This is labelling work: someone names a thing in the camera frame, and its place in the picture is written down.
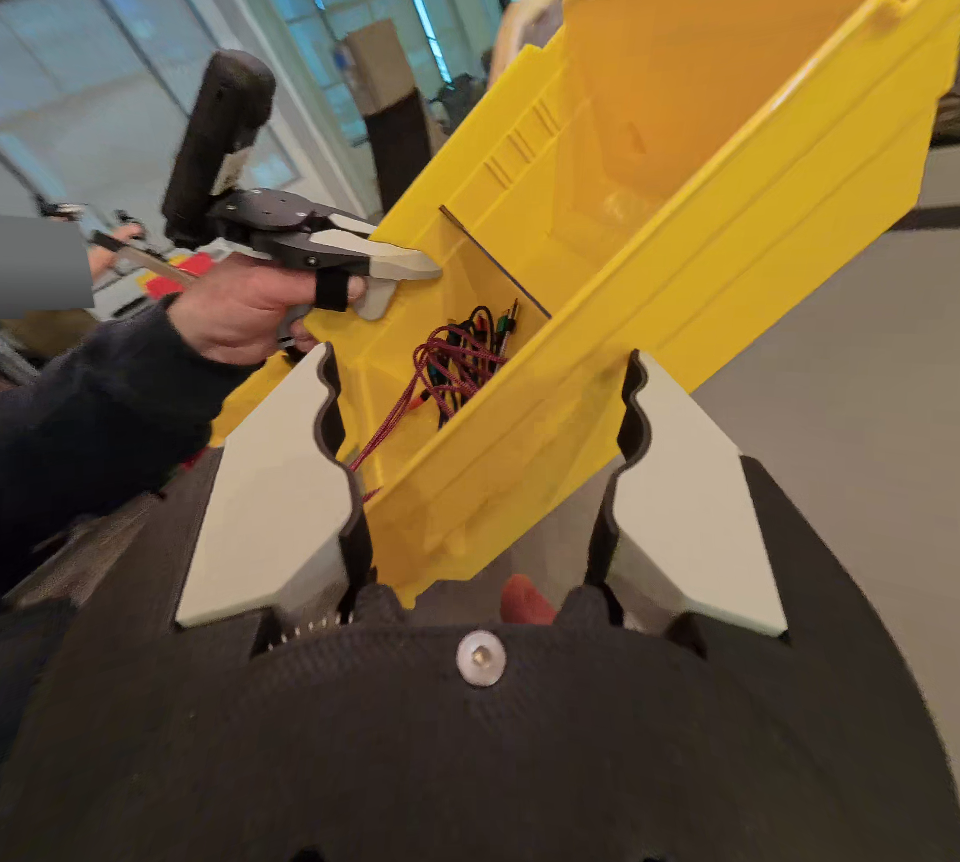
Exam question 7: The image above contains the tangle of cables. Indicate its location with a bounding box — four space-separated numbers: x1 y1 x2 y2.
431 299 522 428

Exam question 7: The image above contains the yellow plastic bin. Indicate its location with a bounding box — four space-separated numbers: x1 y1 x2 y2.
210 0 960 609

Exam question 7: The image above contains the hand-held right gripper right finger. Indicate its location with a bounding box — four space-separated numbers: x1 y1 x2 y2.
583 349 789 639

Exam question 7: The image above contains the person's left hand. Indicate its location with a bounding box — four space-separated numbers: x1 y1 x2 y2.
166 253 369 368

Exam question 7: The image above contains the red braided usb cable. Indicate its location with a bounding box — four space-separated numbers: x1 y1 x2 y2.
348 325 511 503

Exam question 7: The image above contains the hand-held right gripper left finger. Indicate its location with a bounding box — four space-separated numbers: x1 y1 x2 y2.
174 343 375 629

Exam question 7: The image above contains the cardboard box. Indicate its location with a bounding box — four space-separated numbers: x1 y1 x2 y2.
333 19 417 120

